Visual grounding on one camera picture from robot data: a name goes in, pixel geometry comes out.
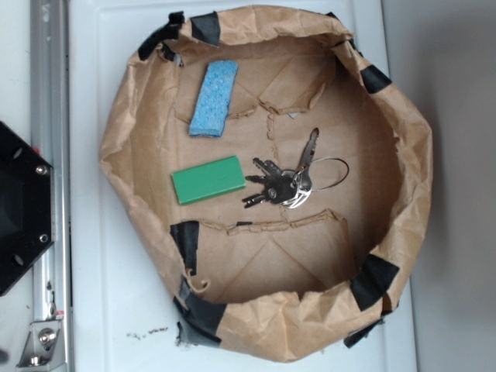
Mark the silver key bunch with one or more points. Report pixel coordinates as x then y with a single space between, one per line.
289 188

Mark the green rectangular block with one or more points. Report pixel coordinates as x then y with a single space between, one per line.
208 180

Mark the blue sponge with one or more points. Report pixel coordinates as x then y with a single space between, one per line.
212 106

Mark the brown paper bag bin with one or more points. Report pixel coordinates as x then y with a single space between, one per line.
268 281

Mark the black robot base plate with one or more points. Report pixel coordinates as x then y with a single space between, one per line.
26 208

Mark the aluminium frame rail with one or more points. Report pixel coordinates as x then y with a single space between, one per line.
50 135

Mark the metal corner bracket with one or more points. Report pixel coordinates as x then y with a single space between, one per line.
44 348

